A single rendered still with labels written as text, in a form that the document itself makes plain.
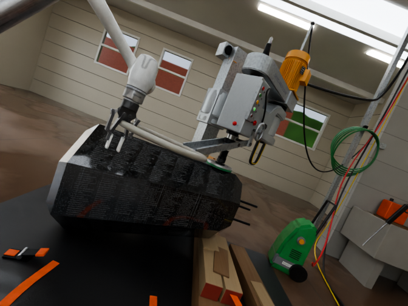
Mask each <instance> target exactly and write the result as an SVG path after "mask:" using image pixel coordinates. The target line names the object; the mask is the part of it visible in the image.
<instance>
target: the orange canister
mask: <svg viewBox="0 0 408 306"><path fill-rule="evenodd" d="M393 201H394V199H391V198H390V200H386V199H384V200H383V201H382V203H381V205H380V207H379V209H378V210H377V212H376V214H374V216H377V217H379V218H380V219H383V220H385V221H386V220H387V219H388V218H389V217H390V216H391V215H392V214H393V213H395V212H396V211H397V210H398V209H399V208H401V207H402V205H399V204H397V203H395V202H393ZM407 217H408V214H407V213H405V212H404V213H402V214H401V215H400V216H399V217H398V218H397V219H396V220H395V221H393V222H392V223H391V224H392V225H395V226H398V227H400V228H403V229H405V230H408V227H406V226H404V223H405V221H406V219H407Z"/></svg>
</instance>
